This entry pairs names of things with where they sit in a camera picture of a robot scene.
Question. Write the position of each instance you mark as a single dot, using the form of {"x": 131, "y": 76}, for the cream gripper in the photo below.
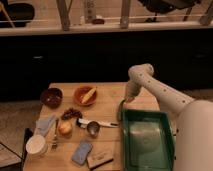
{"x": 129, "y": 99}

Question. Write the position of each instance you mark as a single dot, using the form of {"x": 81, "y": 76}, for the green pepper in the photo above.
{"x": 119, "y": 111}

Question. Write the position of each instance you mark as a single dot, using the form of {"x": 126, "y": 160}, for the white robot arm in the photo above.
{"x": 194, "y": 136}

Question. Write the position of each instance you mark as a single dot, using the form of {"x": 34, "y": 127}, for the small metal cup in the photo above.
{"x": 93, "y": 129}

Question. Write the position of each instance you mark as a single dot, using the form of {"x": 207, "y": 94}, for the white cup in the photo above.
{"x": 36, "y": 145}

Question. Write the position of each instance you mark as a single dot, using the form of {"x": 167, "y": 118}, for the yellow corn cob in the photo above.
{"x": 88, "y": 95}

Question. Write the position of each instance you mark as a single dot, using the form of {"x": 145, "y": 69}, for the green plastic tray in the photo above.
{"x": 148, "y": 143}

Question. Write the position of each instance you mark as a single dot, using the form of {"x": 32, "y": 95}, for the orange bowl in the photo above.
{"x": 80, "y": 92}

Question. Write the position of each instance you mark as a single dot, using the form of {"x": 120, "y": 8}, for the dark grape bunch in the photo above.
{"x": 71, "y": 113}

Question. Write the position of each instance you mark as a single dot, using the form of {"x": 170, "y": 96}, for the yellow apple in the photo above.
{"x": 65, "y": 128}

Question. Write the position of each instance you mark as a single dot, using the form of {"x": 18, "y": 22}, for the wooden block brush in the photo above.
{"x": 96, "y": 160}

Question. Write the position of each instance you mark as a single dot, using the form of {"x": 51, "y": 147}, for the blue sponge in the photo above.
{"x": 81, "y": 152}

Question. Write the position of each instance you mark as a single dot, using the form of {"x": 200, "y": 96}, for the dark purple bowl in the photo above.
{"x": 51, "y": 97}

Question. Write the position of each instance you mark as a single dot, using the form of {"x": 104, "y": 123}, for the metal fork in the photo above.
{"x": 55, "y": 138}

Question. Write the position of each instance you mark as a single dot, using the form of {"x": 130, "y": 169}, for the grey blue cloth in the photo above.
{"x": 43, "y": 125}

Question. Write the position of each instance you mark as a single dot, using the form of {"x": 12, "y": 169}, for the black office chair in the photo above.
{"x": 166, "y": 6}

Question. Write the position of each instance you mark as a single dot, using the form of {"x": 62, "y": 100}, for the black round seat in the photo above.
{"x": 20, "y": 13}

